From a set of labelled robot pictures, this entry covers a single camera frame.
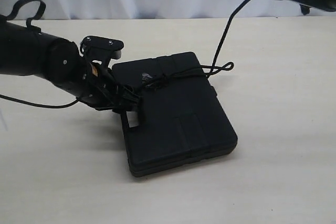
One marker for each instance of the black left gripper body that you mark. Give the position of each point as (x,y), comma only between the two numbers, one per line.
(99,91)

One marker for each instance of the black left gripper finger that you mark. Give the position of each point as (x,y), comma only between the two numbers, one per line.
(128,100)

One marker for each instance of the black plastic carrying case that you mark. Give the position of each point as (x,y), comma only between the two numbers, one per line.
(180,123)

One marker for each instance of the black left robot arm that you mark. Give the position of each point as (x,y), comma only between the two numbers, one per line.
(82,71)

